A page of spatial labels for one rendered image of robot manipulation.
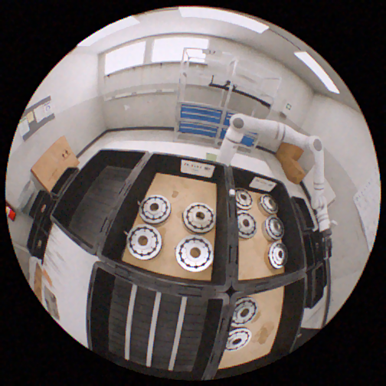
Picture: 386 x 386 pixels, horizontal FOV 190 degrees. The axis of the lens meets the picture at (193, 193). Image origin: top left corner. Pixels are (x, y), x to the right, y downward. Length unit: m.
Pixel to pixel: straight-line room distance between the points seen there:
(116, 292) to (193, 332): 0.24
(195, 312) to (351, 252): 3.07
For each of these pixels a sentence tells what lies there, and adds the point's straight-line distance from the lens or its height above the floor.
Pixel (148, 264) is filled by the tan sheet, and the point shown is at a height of 0.83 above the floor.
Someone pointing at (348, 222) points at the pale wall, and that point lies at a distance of 3.13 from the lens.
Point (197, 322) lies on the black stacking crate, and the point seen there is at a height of 0.83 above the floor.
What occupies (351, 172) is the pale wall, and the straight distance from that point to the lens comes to 3.23.
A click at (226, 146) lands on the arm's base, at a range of 0.65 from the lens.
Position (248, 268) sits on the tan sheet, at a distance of 0.40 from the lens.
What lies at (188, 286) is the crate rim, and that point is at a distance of 0.25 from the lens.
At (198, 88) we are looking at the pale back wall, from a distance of 2.97.
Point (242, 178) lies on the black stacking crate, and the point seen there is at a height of 0.89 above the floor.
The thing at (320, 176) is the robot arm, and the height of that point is 1.07.
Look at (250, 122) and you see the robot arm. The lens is 0.59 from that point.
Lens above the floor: 1.16
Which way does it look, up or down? 52 degrees down
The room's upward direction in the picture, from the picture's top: 12 degrees clockwise
